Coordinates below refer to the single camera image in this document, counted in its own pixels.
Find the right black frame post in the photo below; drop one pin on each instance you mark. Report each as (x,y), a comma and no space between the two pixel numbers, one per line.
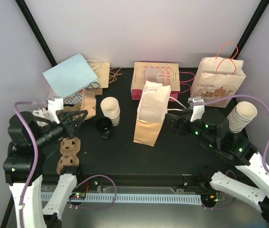
(263,4)

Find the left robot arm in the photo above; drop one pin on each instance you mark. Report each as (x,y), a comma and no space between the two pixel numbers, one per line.
(23,166)

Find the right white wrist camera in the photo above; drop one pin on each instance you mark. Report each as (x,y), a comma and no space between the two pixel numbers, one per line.
(197,104)

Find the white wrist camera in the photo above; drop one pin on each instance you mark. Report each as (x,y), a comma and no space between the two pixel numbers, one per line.
(54,105)
(197,104)

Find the stack of black lids left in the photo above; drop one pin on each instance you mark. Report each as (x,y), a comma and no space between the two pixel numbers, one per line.
(105,127)

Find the left black frame post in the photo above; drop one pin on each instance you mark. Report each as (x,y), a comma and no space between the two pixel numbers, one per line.
(36,31)

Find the pulp carrier near front edge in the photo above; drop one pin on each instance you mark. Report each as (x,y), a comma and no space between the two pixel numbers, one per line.
(69,149)

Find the small circuit board left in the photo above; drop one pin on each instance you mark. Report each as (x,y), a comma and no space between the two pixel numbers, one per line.
(77,196)

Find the light blue cable duct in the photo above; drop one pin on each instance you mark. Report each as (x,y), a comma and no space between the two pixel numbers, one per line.
(142,198)

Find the black frame post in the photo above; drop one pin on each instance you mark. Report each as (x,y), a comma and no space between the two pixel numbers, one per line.
(36,31)
(263,4)

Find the stack of paper cups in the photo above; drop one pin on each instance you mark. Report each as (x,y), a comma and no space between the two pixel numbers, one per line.
(242,114)
(111,109)

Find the cream bear paper bag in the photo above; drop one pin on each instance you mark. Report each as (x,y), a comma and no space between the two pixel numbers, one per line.
(217,77)

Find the pink cakes paper bag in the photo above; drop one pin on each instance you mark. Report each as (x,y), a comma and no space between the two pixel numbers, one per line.
(160,73)

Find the small circuit board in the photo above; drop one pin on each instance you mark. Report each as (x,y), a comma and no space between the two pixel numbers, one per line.
(77,196)
(219,196)

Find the small circuit board right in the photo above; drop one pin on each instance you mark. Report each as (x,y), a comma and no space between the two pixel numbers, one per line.
(219,196)

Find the kraft bag with white handles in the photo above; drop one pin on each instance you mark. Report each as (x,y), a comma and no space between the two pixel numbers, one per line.
(151,112)

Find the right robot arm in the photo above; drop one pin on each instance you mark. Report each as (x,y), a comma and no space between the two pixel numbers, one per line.
(212,128)

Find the left stack of paper cups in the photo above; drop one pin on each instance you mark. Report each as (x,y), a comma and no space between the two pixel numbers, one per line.
(111,109)

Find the black front rail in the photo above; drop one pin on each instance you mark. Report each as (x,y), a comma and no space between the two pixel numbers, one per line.
(187,182)

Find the right stack of paper cups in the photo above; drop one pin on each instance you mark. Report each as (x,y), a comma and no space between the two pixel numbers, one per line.
(242,114)

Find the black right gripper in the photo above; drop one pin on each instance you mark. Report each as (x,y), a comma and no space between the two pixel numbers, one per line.
(177,120)

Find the two-cup pulp carrier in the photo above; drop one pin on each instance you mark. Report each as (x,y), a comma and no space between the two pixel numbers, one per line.
(88,103)

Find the light blue paper bag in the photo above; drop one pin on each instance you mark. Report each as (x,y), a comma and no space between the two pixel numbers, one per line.
(70,76)

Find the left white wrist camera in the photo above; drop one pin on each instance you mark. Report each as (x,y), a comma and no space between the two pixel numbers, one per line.
(54,105)

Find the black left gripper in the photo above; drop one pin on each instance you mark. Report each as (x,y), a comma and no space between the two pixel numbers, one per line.
(67,118)

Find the yellow flat paper bag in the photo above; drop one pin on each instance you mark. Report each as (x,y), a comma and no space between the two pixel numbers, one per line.
(102,70)

